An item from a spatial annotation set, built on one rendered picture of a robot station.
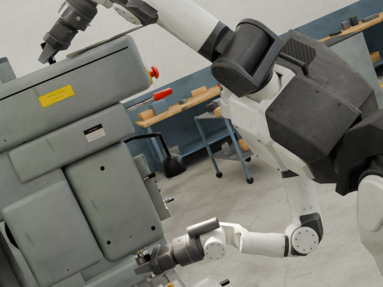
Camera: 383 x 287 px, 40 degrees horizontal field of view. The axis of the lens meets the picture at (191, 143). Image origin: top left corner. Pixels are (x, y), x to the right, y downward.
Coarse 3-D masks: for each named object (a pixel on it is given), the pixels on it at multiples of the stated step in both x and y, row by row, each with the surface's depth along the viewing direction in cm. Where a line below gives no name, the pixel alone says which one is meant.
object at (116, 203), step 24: (120, 144) 145; (72, 168) 142; (96, 168) 143; (120, 168) 145; (96, 192) 144; (120, 192) 146; (144, 192) 148; (96, 216) 145; (120, 216) 146; (144, 216) 148; (96, 240) 147; (120, 240) 147; (144, 240) 149
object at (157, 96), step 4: (168, 88) 146; (160, 92) 145; (164, 92) 145; (168, 92) 145; (172, 92) 146; (152, 96) 145; (156, 96) 144; (160, 96) 145; (164, 96) 145; (144, 100) 144; (148, 100) 144; (152, 100) 145; (156, 100) 145; (136, 104) 144; (140, 104) 144; (144, 104) 145; (128, 108) 143; (132, 108) 144
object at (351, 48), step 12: (336, 36) 618; (348, 36) 576; (360, 36) 580; (336, 48) 570; (348, 48) 575; (360, 48) 581; (348, 60) 576; (360, 60) 582; (360, 72) 583; (372, 72) 588; (372, 84) 589
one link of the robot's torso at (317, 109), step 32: (288, 32) 136; (288, 64) 131; (320, 64) 127; (256, 96) 125; (288, 96) 123; (320, 96) 121; (352, 96) 120; (256, 128) 124; (288, 128) 121; (320, 128) 118; (288, 160) 127; (320, 160) 119
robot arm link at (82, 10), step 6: (66, 0) 141; (72, 0) 139; (78, 0) 139; (84, 0) 140; (90, 0) 140; (96, 0) 141; (102, 0) 141; (108, 0) 142; (72, 6) 139; (78, 6) 139; (84, 6) 139; (90, 6) 140; (96, 6) 144; (108, 6) 144; (84, 12) 140; (90, 12) 141; (96, 12) 143; (90, 18) 143
